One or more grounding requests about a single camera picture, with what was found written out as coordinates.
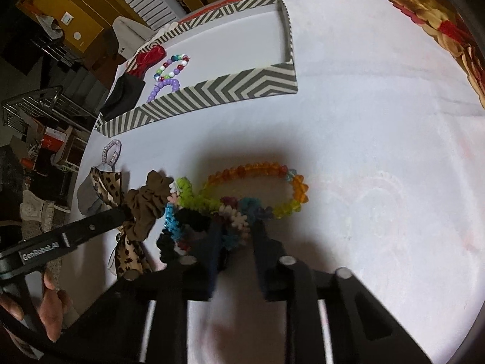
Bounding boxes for person's left hand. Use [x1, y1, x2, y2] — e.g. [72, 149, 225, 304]
[1, 269, 72, 342]

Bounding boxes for orange red floral blanket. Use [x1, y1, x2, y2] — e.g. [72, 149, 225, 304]
[388, 0, 484, 103]

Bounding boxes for leopard print bow scrunchie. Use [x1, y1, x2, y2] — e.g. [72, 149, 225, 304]
[90, 167, 173, 278]

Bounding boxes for purple bead bracelet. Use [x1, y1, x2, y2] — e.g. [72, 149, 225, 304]
[146, 77, 181, 104]

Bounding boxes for red satin bow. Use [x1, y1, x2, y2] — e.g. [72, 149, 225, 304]
[127, 45, 167, 79]

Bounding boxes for orange yellow bead bracelet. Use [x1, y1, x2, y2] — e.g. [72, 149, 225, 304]
[204, 161, 310, 220]

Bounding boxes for metal rack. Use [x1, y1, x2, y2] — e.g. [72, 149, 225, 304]
[1, 86, 96, 133]

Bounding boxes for grey braided bracelet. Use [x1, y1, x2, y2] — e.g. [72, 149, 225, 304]
[101, 139, 123, 168]

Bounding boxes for multicolour spiky bracelet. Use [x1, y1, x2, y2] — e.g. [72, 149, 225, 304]
[162, 177, 266, 253]

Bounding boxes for black fabric hair piece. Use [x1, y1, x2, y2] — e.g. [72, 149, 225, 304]
[100, 73, 146, 121]

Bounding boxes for striped cardboard tray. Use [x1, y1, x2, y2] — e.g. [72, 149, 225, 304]
[94, 0, 298, 137]

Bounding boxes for white coat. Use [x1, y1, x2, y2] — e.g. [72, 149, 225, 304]
[112, 16, 156, 60]

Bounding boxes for light blue fluffy scrunchie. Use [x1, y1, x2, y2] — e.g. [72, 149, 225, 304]
[76, 176, 103, 216]

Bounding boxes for multicolour bead bracelet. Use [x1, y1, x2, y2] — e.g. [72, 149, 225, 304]
[153, 53, 191, 82]

